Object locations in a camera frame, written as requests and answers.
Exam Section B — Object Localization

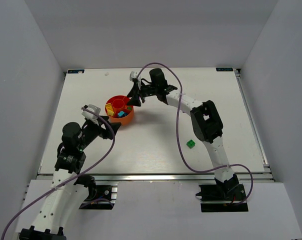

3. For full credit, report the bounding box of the aluminium table rail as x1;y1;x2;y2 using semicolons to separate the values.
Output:
36;171;274;181

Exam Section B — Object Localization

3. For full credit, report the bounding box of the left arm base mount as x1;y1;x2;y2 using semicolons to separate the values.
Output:
79;182;118;210

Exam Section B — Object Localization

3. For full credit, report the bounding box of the long yellow lego brick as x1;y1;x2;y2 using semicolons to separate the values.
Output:
105;103;115;117

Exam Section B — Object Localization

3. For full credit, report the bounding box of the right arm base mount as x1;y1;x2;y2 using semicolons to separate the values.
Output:
195;184;249;213

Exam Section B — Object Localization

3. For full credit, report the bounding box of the right blue corner sticker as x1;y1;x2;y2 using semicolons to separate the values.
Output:
215;67;234;72

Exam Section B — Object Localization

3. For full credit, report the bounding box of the orange round divided container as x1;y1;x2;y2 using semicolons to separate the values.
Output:
104;95;134;126

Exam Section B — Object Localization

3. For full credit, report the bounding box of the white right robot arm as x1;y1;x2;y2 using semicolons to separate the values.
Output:
127;68;239;201

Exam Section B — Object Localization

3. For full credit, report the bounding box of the white foam board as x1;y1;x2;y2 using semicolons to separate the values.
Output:
14;179;302;240

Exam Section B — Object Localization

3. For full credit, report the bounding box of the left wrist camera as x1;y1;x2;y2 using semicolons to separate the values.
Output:
81;104;101;125

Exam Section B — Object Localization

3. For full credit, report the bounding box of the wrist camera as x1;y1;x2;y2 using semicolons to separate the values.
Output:
129;71;142;90
81;104;101;125

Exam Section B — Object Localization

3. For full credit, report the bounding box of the left blue corner sticker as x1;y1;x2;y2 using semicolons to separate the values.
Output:
67;69;85;74

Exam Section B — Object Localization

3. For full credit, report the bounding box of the blue corner sticker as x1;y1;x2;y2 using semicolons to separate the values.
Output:
215;67;234;72
67;69;85;74

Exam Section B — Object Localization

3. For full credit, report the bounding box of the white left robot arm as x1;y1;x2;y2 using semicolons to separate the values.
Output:
19;116;121;240

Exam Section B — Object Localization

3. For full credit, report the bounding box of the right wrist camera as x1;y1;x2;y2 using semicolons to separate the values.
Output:
129;71;142;90

